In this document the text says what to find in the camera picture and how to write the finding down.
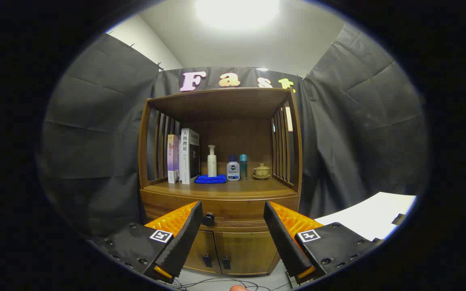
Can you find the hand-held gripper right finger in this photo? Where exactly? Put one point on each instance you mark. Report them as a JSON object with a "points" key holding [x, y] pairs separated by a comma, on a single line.
{"points": [[283, 238]]}

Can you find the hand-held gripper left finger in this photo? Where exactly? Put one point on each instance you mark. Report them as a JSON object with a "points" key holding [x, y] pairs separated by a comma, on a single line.
{"points": [[184, 238]]}

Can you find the black drawer knob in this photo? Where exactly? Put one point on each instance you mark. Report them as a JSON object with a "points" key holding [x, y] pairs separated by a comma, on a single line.
{"points": [[208, 219]]}

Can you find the wooden cabinet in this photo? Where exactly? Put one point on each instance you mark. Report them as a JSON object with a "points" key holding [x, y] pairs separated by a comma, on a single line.
{"points": [[233, 137]]}

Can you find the blue folded cloth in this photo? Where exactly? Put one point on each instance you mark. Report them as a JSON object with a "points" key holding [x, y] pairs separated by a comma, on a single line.
{"points": [[210, 179]]}

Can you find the ceramic lidded teacup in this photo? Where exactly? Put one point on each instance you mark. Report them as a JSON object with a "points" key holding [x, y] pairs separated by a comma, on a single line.
{"points": [[261, 171]]}

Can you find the white pump bottle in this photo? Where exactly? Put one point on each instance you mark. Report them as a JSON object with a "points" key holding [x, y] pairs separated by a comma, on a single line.
{"points": [[212, 165]]}

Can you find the white book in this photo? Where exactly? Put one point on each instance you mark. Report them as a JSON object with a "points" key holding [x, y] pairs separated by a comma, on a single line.
{"points": [[184, 157]]}

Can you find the purple book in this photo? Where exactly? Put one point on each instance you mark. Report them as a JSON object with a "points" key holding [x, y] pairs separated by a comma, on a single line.
{"points": [[172, 157]]}

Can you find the teal bottle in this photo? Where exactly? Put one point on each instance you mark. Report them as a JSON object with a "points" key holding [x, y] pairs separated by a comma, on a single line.
{"points": [[243, 165]]}

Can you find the white bottle with blue cap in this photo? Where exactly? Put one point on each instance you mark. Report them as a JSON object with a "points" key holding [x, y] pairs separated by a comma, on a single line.
{"points": [[233, 169]]}

